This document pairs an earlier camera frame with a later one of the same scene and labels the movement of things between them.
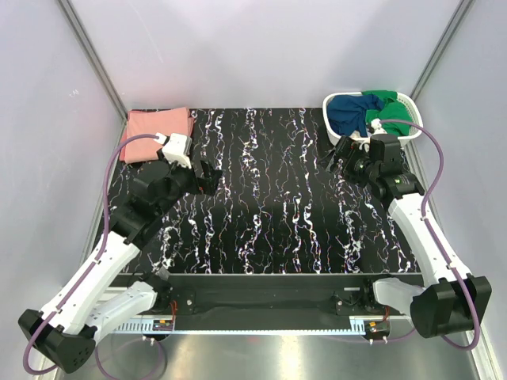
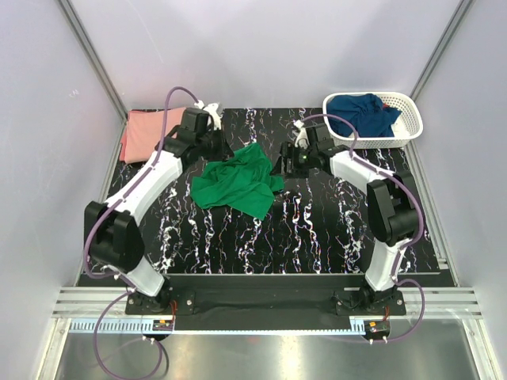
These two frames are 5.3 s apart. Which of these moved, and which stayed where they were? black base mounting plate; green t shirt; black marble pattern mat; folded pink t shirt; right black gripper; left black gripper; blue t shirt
Moved: left black gripper; right black gripper; green t shirt
Stayed: blue t shirt; folded pink t shirt; black base mounting plate; black marble pattern mat
